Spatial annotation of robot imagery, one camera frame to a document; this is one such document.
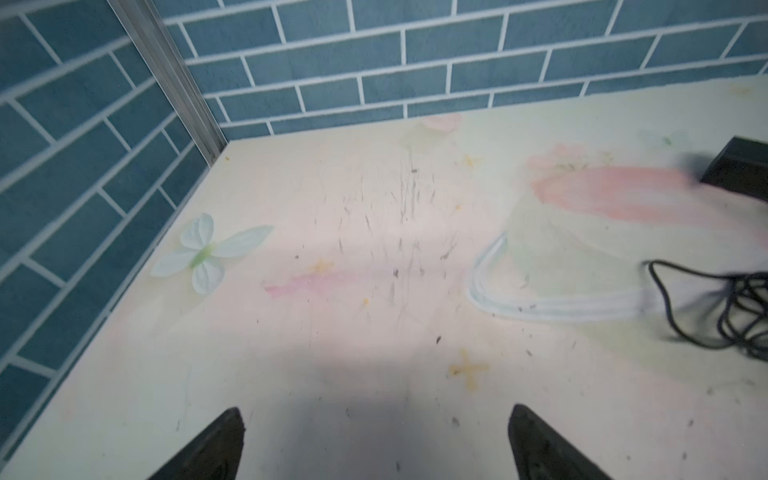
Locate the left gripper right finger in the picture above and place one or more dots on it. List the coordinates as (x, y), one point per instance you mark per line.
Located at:
(540, 452)

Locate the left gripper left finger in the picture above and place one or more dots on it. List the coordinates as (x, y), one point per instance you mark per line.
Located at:
(215, 453)

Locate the black wall plug adapter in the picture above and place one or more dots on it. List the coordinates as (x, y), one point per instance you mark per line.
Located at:
(740, 167)

